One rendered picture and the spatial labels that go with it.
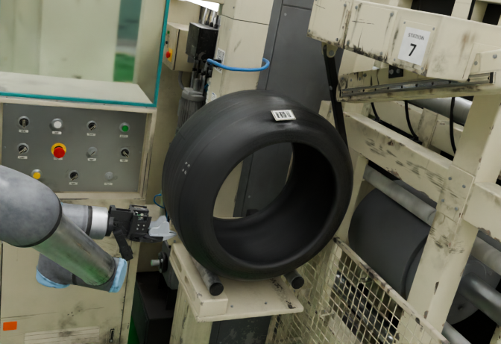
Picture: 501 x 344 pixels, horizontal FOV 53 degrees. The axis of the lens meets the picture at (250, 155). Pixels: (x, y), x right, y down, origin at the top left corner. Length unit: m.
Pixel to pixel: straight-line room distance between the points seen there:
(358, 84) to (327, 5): 0.27
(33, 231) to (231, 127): 0.64
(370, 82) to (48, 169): 1.19
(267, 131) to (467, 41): 0.54
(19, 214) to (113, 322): 1.49
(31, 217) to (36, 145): 1.08
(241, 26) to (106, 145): 0.70
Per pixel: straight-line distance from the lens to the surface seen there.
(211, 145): 1.37
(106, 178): 2.06
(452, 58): 1.33
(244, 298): 1.73
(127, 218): 1.47
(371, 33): 1.47
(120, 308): 2.32
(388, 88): 1.59
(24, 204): 0.91
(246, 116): 1.39
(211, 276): 1.59
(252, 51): 1.71
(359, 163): 2.00
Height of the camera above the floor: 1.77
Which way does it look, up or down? 18 degrees down
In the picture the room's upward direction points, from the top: 11 degrees clockwise
